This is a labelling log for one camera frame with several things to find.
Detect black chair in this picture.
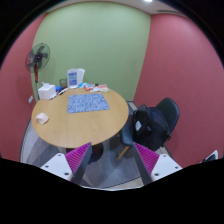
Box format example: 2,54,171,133
117,98,180,159

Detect large clear plastic jug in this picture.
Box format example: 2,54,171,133
67,68,85,89

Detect black standing fan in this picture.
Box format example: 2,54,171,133
25,42,51,102

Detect round wooden table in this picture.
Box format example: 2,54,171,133
31,88,129,148

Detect orange white snack packets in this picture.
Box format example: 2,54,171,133
84,83,109,92

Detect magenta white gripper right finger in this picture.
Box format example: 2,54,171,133
133,143,182,185

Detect black backpack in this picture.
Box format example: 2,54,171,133
132,105,171,151

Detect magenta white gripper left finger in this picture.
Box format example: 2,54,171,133
41,143,92,185

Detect white wall socket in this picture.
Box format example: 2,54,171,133
28,95,34,104

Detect white tissue box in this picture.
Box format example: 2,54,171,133
38,83,56,100

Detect pale pink computer mouse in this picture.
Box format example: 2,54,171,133
36,113,49,125

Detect blue patterned mouse pad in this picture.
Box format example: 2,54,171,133
67,93,110,113

